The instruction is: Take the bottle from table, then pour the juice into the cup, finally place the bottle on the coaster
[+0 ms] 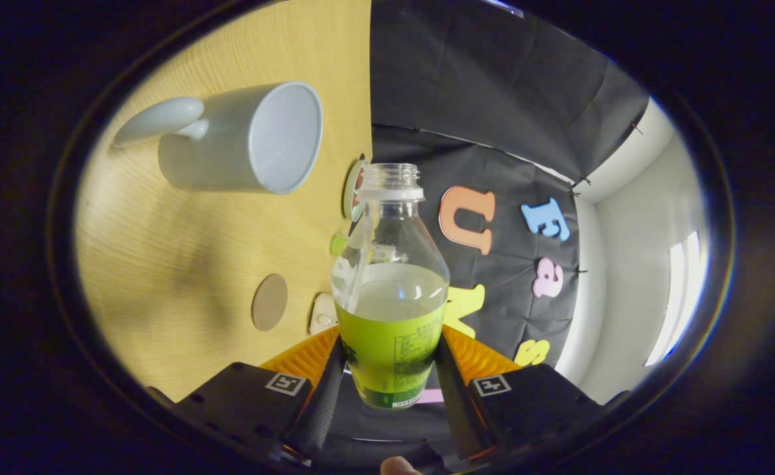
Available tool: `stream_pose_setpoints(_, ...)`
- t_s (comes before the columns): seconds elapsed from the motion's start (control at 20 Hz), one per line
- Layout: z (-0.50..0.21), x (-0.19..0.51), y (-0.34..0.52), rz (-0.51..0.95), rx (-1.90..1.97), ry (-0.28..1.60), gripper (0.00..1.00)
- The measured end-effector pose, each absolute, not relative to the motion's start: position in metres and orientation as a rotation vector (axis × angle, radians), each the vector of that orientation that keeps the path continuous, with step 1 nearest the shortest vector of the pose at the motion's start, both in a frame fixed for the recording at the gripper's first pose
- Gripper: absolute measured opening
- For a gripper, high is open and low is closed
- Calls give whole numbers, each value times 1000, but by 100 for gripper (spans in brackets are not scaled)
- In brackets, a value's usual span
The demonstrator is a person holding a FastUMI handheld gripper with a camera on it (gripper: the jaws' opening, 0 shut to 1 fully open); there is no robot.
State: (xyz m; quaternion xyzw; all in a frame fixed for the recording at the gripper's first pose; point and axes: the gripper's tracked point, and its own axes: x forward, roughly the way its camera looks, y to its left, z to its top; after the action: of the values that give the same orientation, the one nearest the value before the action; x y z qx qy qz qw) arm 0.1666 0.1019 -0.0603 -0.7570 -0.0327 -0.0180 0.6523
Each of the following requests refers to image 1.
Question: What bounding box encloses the round brown coaster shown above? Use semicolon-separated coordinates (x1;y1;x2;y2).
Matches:
251;273;289;332

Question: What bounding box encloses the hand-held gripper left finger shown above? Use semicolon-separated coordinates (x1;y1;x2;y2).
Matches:
146;325;348;466

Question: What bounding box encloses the light green plate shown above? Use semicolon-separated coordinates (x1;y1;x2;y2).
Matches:
342;155;369;223

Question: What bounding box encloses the wooden table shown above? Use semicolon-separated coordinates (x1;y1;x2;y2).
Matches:
74;0;373;403

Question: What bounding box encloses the black backdrop cloth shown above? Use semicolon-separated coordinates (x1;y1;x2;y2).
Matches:
331;0;652;462

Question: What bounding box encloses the white toaster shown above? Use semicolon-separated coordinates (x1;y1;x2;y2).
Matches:
309;293;339;335

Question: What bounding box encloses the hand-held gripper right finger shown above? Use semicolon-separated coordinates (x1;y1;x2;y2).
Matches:
433;323;632;462

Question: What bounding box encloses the white cup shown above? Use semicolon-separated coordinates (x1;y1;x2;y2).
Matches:
111;81;324;195

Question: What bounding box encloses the green label juice bottle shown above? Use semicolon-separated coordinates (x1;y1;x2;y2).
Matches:
331;163;451;410

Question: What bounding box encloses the ceiling light panel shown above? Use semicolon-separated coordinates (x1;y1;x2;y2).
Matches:
644;231;708;367

